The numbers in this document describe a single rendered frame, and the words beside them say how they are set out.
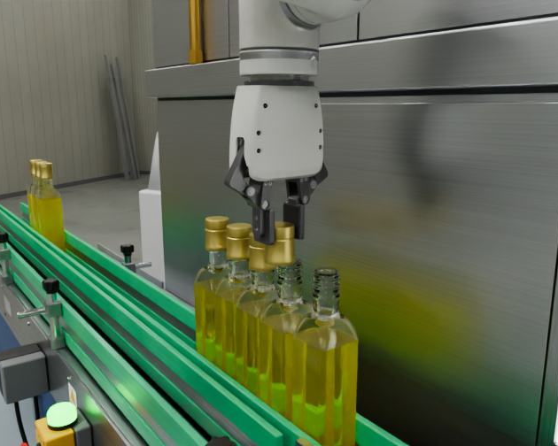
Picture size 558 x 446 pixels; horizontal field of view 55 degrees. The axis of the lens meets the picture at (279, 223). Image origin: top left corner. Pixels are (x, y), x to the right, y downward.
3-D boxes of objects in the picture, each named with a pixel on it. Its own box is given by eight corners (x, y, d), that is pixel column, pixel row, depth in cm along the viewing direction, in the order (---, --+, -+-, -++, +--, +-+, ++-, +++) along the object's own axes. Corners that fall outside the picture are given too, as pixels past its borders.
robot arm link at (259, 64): (290, 57, 63) (289, 83, 63) (224, 52, 57) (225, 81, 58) (338, 51, 56) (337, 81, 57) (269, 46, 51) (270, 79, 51)
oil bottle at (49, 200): (66, 260, 155) (58, 163, 149) (46, 264, 152) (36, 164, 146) (61, 256, 159) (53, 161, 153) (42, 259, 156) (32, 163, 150)
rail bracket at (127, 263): (156, 297, 126) (153, 242, 123) (127, 304, 122) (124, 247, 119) (149, 293, 129) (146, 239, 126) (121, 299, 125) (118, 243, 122)
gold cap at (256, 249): (282, 268, 67) (282, 234, 66) (259, 273, 65) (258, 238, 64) (266, 262, 70) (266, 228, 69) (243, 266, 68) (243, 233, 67)
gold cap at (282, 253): (301, 262, 61) (301, 225, 60) (276, 268, 59) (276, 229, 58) (282, 256, 64) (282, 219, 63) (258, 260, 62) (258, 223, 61)
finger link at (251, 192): (258, 181, 60) (259, 239, 61) (234, 183, 58) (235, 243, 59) (275, 184, 57) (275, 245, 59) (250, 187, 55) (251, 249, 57)
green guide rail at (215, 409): (283, 496, 60) (283, 434, 59) (276, 501, 60) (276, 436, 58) (-4, 226, 198) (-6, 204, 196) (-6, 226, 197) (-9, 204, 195)
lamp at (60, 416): (81, 424, 85) (80, 407, 84) (51, 434, 82) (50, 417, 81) (73, 411, 88) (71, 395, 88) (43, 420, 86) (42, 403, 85)
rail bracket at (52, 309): (67, 349, 99) (61, 280, 96) (24, 361, 95) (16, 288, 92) (61, 342, 102) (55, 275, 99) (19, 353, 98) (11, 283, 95)
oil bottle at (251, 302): (292, 439, 72) (294, 287, 67) (258, 454, 69) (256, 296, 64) (268, 419, 76) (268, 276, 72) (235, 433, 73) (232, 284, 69)
